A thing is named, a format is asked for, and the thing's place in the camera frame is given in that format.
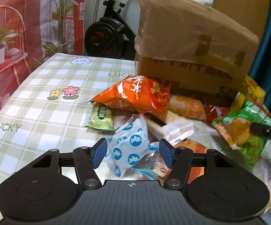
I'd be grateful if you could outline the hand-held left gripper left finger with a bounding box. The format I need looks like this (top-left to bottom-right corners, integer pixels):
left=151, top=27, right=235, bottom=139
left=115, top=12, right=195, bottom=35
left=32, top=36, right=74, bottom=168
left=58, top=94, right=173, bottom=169
left=31, top=138, right=108, bottom=189

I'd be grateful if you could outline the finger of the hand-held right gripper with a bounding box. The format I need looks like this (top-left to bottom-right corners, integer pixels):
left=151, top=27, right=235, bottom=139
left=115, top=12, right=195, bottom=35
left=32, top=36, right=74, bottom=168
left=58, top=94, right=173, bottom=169
left=250, top=121, right=271, bottom=144

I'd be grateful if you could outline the orange snack bag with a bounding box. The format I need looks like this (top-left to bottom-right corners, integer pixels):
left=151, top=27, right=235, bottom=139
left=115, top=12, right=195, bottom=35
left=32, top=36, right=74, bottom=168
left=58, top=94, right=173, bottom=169
left=86, top=75, right=172, bottom=113

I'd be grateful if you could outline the black exercise bike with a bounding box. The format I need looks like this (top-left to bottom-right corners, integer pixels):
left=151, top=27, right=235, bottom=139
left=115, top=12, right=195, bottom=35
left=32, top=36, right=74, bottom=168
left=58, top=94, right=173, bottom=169
left=84, top=0, right=150, bottom=60

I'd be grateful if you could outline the brown cardboard box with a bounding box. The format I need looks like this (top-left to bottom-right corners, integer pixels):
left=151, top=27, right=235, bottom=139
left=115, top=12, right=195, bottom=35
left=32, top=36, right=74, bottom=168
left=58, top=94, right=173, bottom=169
left=134, top=0, right=260, bottom=99

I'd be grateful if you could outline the green snack bag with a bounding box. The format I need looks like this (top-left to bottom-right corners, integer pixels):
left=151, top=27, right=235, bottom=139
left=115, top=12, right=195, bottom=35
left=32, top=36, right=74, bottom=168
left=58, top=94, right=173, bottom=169
left=211, top=94, right=271, bottom=170

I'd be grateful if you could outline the yellow-orange bread packet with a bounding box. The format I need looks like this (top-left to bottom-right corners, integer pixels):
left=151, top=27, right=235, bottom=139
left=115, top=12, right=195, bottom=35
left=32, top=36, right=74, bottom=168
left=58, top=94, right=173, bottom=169
left=168, top=95, right=206, bottom=120

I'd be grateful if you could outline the small green snack packet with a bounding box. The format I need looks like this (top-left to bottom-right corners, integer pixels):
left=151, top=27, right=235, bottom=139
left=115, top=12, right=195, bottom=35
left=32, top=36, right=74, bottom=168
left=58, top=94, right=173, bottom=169
left=85, top=102, right=116, bottom=132

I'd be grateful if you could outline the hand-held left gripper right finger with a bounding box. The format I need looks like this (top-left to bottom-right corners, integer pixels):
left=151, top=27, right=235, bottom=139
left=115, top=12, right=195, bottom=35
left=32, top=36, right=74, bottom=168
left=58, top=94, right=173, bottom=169
left=159, top=138, right=242, bottom=189

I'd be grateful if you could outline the wooden board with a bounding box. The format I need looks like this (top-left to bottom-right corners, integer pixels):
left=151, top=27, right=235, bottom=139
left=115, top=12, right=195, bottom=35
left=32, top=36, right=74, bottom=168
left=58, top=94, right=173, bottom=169
left=211, top=0, right=271, bottom=43

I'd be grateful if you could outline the red snack packet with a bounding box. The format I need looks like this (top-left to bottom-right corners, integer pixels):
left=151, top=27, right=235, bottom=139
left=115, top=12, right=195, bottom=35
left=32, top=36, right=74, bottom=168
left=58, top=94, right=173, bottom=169
left=204, top=105, right=230, bottom=123

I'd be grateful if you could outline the clear white snack packet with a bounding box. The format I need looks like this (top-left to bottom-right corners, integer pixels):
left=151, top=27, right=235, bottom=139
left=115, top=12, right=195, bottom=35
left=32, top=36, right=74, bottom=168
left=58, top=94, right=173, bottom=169
left=147, top=111, right=195, bottom=144

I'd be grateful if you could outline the yellow snack packet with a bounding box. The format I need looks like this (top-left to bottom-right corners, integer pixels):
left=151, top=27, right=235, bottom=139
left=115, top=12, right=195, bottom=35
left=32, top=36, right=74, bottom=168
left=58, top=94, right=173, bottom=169
left=243, top=74, right=266, bottom=104

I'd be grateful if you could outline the yellow-green snack packet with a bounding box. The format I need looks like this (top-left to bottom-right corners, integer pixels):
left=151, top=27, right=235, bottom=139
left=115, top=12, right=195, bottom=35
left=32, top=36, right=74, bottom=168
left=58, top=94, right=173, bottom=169
left=229, top=91, right=250, bottom=114

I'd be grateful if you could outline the white blue-dotted snack packet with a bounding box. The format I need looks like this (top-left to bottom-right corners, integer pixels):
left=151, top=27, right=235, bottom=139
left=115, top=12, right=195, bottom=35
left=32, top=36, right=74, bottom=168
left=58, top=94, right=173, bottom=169
left=106, top=115, right=160, bottom=180

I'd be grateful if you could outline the red printed backdrop cloth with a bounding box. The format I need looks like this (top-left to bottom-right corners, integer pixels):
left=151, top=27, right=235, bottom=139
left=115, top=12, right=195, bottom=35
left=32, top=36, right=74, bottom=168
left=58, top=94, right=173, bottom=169
left=0, top=0, right=87, bottom=122

